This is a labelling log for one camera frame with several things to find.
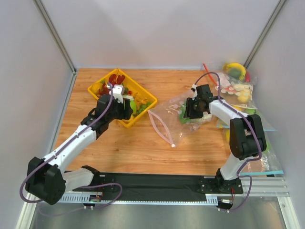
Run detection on fake green cabbage leaf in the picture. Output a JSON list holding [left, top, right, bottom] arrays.
[[179, 99, 212, 124]]

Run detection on green fake apple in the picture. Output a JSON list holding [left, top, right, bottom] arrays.
[[130, 100, 137, 116]]

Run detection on clear zip top bag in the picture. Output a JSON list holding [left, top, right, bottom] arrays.
[[148, 90, 207, 147]]

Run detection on red fake lobster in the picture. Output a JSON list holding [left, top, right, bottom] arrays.
[[98, 74, 125, 95]]

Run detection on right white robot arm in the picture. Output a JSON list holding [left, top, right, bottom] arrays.
[[184, 84, 267, 188]]

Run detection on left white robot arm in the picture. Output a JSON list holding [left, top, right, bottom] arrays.
[[20, 94, 133, 205]]

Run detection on fake cherry tomatoes sprig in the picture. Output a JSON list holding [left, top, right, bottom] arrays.
[[124, 88, 132, 95]]

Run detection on fake ginger root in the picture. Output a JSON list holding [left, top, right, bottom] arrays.
[[132, 93, 148, 106]]

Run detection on bag with yellow-green fruit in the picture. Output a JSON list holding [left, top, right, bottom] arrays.
[[223, 128, 230, 143]]

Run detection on bag with mixed food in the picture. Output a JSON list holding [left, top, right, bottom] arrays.
[[212, 72, 257, 109]]

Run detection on fake yellow banana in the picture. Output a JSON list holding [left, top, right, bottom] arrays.
[[223, 62, 246, 81]]

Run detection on blue-zip clear bag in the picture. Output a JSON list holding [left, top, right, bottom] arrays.
[[240, 141, 284, 176]]

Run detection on yellow plastic tray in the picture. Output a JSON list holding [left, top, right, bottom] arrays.
[[88, 68, 158, 128]]

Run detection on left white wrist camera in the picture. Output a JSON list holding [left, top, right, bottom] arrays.
[[112, 84, 124, 104]]

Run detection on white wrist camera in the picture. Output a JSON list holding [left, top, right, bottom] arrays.
[[112, 84, 124, 104], [191, 84, 197, 97]]

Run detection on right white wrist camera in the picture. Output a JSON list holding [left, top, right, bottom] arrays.
[[191, 84, 197, 97]]

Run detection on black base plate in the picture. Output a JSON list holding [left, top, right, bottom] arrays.
[[71, 170, 244, 203]]

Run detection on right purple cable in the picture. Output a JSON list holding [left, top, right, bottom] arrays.
[[192, 71, 263, 213]]

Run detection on purple cable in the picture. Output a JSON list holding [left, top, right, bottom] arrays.
[[192, 71, 263, 213], [19, 82, 123, 210]]

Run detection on aluminium frame rail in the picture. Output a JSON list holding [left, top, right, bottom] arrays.
[[15, 173, 301, 229]]

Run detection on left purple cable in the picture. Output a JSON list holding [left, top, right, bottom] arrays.
[[19, 82, 123, 210]]

